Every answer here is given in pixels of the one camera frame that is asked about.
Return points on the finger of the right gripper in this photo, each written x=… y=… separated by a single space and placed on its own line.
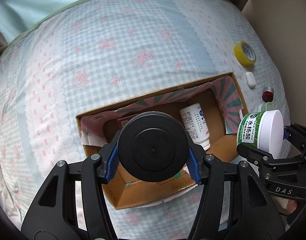
x=296 y=135
x=252 y=154

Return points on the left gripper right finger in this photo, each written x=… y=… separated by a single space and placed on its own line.
x=234 y=203

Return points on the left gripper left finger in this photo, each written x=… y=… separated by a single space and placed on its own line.
x=70 y=204

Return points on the white-lid green jar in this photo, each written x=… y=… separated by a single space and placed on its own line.
x=263 y=130

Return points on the pale green lid jar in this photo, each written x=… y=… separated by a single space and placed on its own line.
x=266 y=106

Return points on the white pill bottle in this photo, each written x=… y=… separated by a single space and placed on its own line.
x=195 y=124

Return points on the pink red box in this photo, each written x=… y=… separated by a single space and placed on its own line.
x=122 y=123

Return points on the black lid white jar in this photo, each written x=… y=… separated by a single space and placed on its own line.
x=153 y=147

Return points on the yellow tape roll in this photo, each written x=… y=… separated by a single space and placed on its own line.
x=244 y=54

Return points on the person's right hand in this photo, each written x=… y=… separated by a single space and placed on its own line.
x=291 y=206

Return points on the small red jar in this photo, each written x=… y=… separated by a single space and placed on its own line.
x=268 y=94

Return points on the open cardboard box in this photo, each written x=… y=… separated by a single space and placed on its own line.
x=222 y=103

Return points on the checkered floral bed sheet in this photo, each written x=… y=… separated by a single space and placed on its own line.
x=99 y=52

